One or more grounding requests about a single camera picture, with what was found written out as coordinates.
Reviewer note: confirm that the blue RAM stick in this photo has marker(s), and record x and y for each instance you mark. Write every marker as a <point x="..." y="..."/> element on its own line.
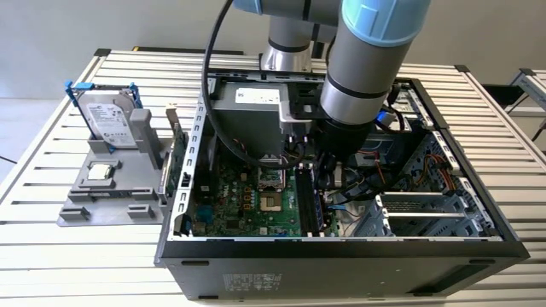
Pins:
<point x="319" y="208"/>

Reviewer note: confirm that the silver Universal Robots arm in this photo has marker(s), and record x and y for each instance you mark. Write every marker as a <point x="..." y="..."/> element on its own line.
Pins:
<point x="366" y="64"/>

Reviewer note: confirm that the black RAM slot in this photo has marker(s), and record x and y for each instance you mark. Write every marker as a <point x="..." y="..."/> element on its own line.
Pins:
<point x="311" y="211"/>
<point x="305" y="199"/>
<point x="300" y="199"/>

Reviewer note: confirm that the grey power supply unit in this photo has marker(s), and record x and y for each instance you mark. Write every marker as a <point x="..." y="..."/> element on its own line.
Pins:
<point x="255" y="128"/>

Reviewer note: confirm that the CPU socket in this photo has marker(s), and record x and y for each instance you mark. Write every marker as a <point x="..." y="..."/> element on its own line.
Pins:
<point x="271" y="201"/>

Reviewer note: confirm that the black case fan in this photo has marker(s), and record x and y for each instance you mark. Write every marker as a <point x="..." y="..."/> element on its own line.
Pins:
<point x="209" y="160"/>

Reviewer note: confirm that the green motherboard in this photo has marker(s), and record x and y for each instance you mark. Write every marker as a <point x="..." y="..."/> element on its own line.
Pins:
<point x="239" y="220"/>

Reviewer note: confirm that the green graphics card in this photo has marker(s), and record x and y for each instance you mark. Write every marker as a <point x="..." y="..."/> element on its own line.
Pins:
<point x="175" y="166"/>

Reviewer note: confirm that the blue expansion slot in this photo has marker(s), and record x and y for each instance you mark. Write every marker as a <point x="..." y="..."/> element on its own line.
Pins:
<point x="204" y="215"/>

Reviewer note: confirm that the black open PC case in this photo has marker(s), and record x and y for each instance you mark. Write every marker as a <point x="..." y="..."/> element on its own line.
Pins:
<point x="297" y="275"/>

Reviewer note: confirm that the metal slat side table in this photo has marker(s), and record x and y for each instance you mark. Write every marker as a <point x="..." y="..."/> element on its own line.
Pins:
<point x="528" y="83"/>

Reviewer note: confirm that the grey parts rack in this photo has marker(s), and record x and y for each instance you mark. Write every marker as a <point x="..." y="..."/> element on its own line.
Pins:
<point x="132" y="174"/>

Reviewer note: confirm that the hard disk in blue carrier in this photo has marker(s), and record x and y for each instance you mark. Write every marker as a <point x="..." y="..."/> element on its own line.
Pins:
<point x="104" y="121"/>

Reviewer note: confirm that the silver CPU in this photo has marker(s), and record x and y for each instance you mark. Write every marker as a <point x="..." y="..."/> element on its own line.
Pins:
<point x="99" y="172"/>

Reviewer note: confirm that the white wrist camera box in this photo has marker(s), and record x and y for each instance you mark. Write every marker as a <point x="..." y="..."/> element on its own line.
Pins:
<point x="383" y="120"/>

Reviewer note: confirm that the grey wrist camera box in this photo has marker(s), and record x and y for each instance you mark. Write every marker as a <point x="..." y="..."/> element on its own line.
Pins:
<point x="293" y="112"/>

